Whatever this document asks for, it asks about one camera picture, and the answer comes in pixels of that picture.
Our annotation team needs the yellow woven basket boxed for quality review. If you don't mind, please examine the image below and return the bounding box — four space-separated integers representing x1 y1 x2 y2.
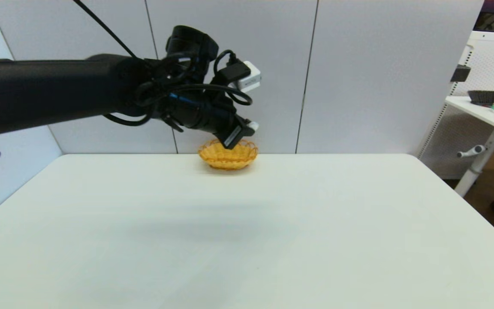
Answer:
198 139 259 170

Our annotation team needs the white pegboard panel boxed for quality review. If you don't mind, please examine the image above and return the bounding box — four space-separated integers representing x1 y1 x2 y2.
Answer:
416 31 494 181

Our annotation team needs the black box on pegboard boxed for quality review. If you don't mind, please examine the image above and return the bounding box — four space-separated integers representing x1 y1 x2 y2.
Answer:
450 65 471 83

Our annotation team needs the white side desk top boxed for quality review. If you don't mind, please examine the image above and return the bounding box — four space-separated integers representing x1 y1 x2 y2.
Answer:
445 96 494 141

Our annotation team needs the white desk leg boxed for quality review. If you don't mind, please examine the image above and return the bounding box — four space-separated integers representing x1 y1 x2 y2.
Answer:
455 128 494 198

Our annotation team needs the black ribbed bowl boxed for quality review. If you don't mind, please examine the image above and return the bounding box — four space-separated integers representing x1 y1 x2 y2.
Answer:
467 91 494 107

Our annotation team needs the looped black cable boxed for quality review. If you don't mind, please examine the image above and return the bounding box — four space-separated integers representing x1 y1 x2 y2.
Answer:
102 49 254 127

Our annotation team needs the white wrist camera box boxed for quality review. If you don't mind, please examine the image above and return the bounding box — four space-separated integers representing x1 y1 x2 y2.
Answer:
233 61 262 93

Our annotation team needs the thin straight black cable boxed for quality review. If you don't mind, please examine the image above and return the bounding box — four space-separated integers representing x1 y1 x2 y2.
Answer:
73 0 139 59

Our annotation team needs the grey desk crank handle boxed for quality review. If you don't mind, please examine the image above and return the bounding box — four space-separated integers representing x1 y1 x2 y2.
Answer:
457 145 487 159

